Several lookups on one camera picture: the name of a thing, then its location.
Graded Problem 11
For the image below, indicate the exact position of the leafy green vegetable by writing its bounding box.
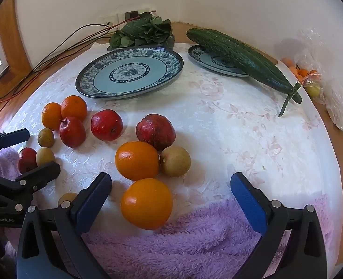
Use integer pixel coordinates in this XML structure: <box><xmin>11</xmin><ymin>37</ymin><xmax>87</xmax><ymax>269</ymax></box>
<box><xmin>107</xmin><ymin>12</ymin><xmax>172</xmax><ymax>51</ymax></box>

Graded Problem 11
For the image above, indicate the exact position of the wooden window frame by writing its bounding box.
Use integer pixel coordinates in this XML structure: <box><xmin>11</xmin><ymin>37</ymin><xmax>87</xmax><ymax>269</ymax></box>
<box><xmin>0</xmin><ymin>0</ymin><xmax>32</xmax><ymax>70</ymax></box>

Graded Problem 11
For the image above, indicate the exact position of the large blue patterned plate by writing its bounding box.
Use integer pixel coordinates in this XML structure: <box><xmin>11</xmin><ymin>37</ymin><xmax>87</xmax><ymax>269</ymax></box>
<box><xmin>75</xmin><ymin>46</ymin><xmax>184</xmax><ymax>100</ymax></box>

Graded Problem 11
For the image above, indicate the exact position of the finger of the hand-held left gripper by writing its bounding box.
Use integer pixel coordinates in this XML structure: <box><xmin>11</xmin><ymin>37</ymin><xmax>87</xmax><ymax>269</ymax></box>
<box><xmin>0</xmin><ymin>128</ymin><xmax>30</xmax><ymax>167</ymax></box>
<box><xmin>0</xmin><ymin>162</ymin><xmax>61</xmax><ymax>213</ymax></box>

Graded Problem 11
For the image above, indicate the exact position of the pile of small tangerines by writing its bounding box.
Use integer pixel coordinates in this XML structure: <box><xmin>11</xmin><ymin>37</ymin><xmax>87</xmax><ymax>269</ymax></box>
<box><xmin>280</xmin><ymin>57</ymin><xmax>320</xmax><ymax>85</ymax></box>

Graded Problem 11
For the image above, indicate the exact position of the small blue patterned plate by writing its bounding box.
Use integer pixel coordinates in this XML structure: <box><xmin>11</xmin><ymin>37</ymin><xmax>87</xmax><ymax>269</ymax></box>
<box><xmin>188</xmin><ymin>45</ymin><xmax>249</xmax><ymax>78</ymax></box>

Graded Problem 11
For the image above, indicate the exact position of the white wall socket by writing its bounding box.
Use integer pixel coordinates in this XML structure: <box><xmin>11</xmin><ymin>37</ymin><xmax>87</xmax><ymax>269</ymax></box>
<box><xmin>102</xmin><ymin>6</ymin><xmax>157</xmax><ymax>31</ymax></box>

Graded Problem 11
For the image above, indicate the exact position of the red apple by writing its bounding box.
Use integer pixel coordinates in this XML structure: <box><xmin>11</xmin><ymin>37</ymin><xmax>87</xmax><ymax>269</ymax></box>
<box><xmin>18</xmin><ymin>147</ymin><xmax>38</xmax><ymax>174</ymax></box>
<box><xmin>59</xmin><ymin>117</ymin><xmax>86</xmax><ymax>148</ymax></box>
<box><xmin>91</xmin><ymin>110</ymin><xmax>123</xmax><ymax>141</ymax></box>
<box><xmin>136</xmin><ymin>114</ymin><xmax>176</xmax><ymax>152</ymax></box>

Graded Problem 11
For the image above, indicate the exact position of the purple fluffy towel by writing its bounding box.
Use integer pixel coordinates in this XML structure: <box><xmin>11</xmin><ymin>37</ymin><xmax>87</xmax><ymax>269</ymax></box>
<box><xmin>0</xmin><ymin>148</ymin><xmax>335</xmax><ymax>279</ymax></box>

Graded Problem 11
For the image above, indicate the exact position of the black cable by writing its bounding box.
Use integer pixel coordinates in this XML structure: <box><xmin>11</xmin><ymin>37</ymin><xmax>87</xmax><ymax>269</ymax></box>
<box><xmin>0</xmin><ymin>25</ymin><xmax>122</xmax><ymax>93</ymax></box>

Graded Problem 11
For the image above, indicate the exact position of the green cucumber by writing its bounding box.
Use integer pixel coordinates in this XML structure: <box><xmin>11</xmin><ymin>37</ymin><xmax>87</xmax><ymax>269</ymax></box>
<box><xmin>227</xmin><ymin>36</ymin><xmax>303</xmax><ymax>104</ymax></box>
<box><xmin>187</xmin><ymin>28</ymin><xmax>301</xmax><ymax>117</ymax></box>

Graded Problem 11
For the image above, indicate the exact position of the orange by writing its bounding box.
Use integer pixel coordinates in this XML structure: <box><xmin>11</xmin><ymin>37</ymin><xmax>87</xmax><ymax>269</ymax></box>
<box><xmin>42</xmin><ymin>102</ymin><xmax>62</xmax><ymax>131</ymax></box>
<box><xmin>121</xmin><ymin>178</ymin><xmax>173</xmax><ymax>230</ymax></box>
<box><xmin>61</xmin><ymin>95</ymin><xmax>88</xmax><ymax>122</ymax></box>
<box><xmin>115</xmin><ymin>141</ymin><xmax>160</xmax><ymax>181</ymax></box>

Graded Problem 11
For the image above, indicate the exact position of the clear plastic bag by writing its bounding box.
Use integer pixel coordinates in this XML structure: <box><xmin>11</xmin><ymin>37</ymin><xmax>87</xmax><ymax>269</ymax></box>
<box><xmin>282</xmin><ymin>27</ymin><xmax>343</xmax><ymax>133</ymax></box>

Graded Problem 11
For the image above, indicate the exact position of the yellow green fruit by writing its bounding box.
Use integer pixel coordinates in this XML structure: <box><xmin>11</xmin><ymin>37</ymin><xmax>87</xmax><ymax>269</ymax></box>
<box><xmin>304</xmin><ymin>82</ymin><xmax>323</xmax><ymax>98</ymax></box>

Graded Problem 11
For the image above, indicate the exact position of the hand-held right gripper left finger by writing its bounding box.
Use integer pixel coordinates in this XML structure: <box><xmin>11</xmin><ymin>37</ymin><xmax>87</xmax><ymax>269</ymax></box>
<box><xmin>17</xmin><ymin>172</ymin><xmax>113</xmax><ymax>279</ymax></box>

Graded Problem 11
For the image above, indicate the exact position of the white floral tablecloth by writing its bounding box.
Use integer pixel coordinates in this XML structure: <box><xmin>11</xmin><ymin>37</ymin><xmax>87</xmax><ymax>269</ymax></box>
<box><xmin>3</xmin><ymin>42</ymin><xmax>343</xmax><ymax>239</ymax></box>

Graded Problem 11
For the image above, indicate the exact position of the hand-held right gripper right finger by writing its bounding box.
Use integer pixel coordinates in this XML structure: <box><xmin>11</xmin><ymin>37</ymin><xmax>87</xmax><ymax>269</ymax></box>
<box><xmin>230</xmin><ymin>172</ymin><xmax>327</xmax><ymax>279</ymax></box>

